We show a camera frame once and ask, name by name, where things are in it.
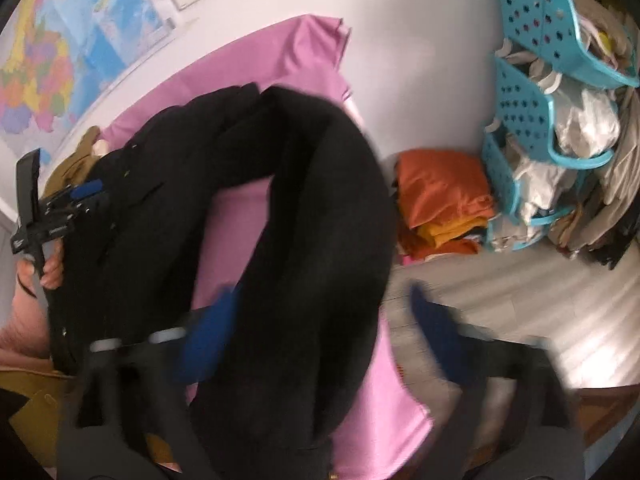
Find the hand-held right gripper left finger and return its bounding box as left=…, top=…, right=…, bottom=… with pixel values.
left=60, top=282, right=243, bottom=480

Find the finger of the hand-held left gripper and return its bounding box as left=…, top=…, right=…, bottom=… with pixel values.
left=42, top=180, right=108, bottom=222

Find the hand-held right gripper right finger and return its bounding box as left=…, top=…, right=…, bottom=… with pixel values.
left=407, top=280, right=586, bottom=480

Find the black garment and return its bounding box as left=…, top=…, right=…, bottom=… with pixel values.
left=47, top=82, right=401, bottom=453

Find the person's left forearm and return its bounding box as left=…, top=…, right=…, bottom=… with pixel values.
left=0, top=260, right=57, bottom=361

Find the pile of beige clothes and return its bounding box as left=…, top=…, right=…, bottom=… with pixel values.
left=547, top=0, right=640, bottom=272

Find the person's left hand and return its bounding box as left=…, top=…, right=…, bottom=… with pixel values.
left=17, top=240, right=66, bottom=292

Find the mustard brown garment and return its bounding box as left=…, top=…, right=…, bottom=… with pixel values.
left=42, top=125, right=110, bottom=202

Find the black wrist band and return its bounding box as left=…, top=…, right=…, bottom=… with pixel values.
left=16, top=262, right=47, bottom=302

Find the yellow folded garment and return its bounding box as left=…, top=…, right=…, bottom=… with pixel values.
left=415, top=216, right=490, bottom=250

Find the orange folded garment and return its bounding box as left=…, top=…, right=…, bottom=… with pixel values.
left=392, top=148, right=497, bottom=262

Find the teal plastic basket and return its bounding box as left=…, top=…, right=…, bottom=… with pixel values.
left=480, top=129, right=582, bottom=252
left=492, top=54, right=617, bottom=172
left=484, top=0, right=640, bottom=89

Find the person's mustard clothing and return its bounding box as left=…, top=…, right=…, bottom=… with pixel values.
left=0, top=364, right=168, bottom=473

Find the white crumpled cloth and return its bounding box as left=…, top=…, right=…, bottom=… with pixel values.
left=552, top=84, right=622, bottom=157
left=507, top=147, right=563, bottom=212

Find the brown wooden board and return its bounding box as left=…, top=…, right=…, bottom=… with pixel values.
left=574, top=384, right=640, bottom=448

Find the pink printed bed sheet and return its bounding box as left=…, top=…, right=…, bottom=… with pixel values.
left=97, top=15, right=436, bottom=478

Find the colourful wall map poster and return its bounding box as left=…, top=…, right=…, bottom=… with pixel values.
left=0, top=0, right=177, bottom=162

